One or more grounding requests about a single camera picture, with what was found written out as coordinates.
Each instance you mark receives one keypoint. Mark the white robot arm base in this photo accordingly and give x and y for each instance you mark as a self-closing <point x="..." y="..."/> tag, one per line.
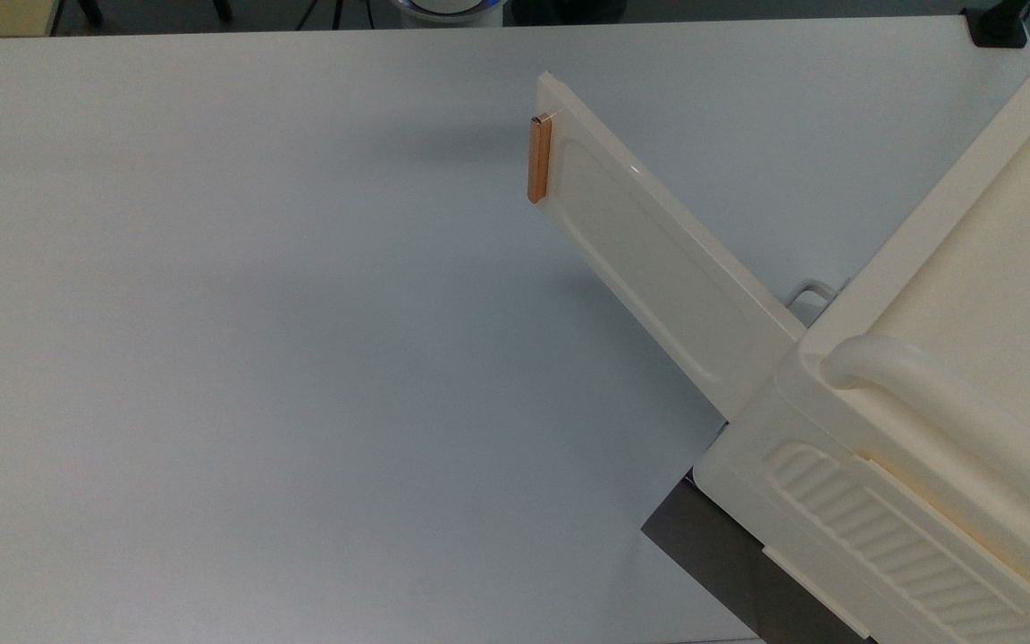
<point x="448" y="9"/>

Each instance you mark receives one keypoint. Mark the cream cabinet door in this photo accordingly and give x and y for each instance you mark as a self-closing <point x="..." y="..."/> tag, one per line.
<point x="640" y="250"/>

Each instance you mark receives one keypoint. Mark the cream plastic cabinet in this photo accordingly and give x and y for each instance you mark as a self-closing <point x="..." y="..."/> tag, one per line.
<point x="971" y="313"/>

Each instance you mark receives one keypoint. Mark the cream loop latch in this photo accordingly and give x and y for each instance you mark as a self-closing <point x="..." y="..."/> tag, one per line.
<point x="812" y="288"/>

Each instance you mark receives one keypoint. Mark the black tripod legs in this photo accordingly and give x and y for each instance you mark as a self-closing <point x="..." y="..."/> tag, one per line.
<point x="336" y="11"/>

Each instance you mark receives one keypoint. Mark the black chair leg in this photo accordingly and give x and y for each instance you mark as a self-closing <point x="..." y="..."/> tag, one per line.
<point x="223" y="9"/>
<point x="91" y="11"/>

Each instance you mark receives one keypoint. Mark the black clamp stand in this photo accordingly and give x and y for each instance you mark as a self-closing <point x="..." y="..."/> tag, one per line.
<point x="998" y="27"/>

